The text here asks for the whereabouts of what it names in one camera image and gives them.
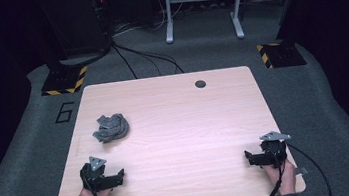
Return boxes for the black cable beside table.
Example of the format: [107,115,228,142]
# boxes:
[286,139,333,196]

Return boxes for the person's right hand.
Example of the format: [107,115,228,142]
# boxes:
[262,158,300,196]

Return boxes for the black cabinet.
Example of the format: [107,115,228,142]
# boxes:
[34,0,114,62]

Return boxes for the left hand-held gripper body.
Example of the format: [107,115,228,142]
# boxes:
[77,154,111,195]

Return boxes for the white cable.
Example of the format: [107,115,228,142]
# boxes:
[146,0,188,32]

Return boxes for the dark round table grommet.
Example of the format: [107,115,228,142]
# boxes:
[194,79,208,90]

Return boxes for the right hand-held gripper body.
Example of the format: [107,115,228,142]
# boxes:
[257,128,296,171]

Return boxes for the black floor cable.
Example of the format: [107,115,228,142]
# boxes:
[111,42,139,83]
[115,36,186,82]

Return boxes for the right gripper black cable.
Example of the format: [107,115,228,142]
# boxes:
[253,141,292,196]

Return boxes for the grey cloth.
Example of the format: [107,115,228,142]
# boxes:
[89,111,132,145]

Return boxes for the black base plate yellow stripes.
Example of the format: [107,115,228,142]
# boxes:
[38,64,91,98]
[255,38,308,72]

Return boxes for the grey tape strip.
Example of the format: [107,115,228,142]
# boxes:
[294,165,310,177]

